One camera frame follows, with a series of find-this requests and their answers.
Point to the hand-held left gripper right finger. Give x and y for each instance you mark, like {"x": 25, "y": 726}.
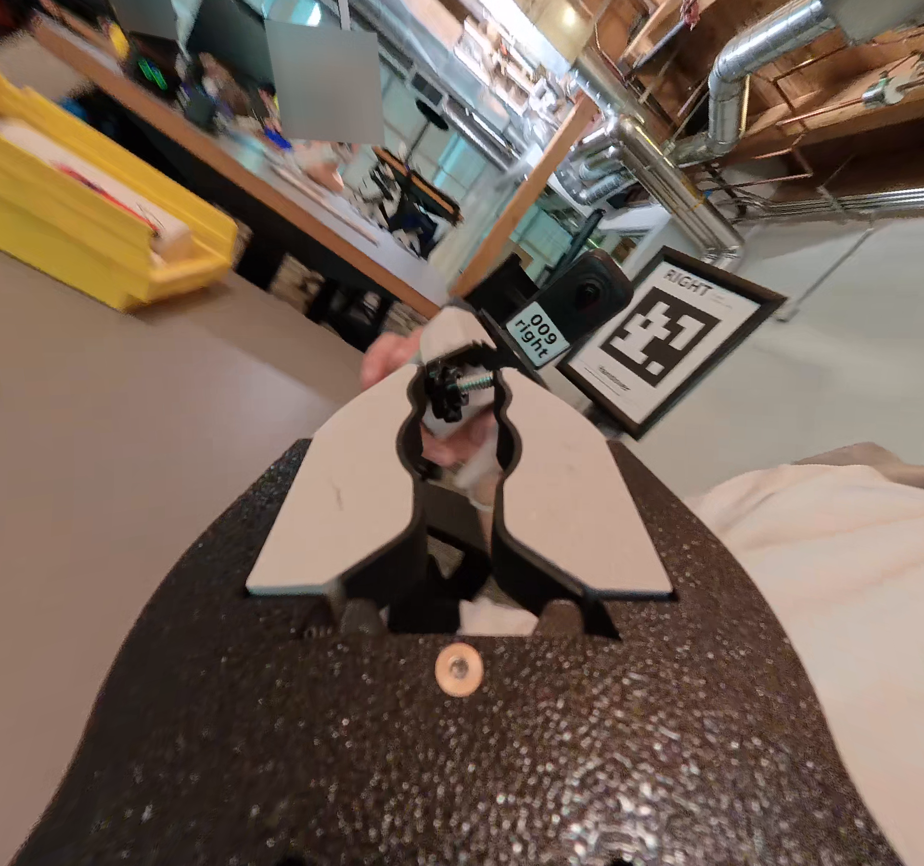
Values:
{"x": 585, "y": 513}

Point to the person's right hand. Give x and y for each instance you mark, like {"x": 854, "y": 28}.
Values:
{"x": 455, "y": 440}

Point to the black clock with green display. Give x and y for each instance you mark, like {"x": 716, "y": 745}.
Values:
{"x": 152, "y": 75}

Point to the grey desk with wooden edge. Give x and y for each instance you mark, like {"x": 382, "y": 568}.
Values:
{"x": 246, "y": 173}

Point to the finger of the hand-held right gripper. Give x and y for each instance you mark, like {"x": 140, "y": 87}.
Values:
{"x": 455, "y": 335}

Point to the framed marker poster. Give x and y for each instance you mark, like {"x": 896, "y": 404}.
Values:
{"x": 664, "y": 339}

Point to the white cylinder with black cap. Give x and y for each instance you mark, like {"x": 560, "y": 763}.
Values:
{"x": 101, "y": 202}

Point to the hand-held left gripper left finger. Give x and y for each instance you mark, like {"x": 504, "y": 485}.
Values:
{"x": 340, "y": 513}

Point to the yellow plastic bin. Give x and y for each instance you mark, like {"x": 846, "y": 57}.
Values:
{"x": 87, "y": 246}

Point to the black knob with metal screw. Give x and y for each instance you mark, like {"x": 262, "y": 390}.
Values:
{"x": 455, "y": 390}

